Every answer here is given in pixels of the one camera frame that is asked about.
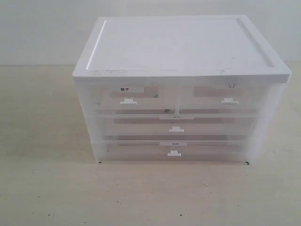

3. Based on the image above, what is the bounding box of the top left small drawer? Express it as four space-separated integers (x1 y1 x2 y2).
93 86 179 110

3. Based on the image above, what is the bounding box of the small drawer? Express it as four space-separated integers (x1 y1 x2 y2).
93 86 179 110
174 85 267 111

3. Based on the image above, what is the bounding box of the top right small drawer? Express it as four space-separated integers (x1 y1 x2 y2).
174 85 267 111

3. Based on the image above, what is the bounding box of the white translucent drawer cabinet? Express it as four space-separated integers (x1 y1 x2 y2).
72 15 292 164

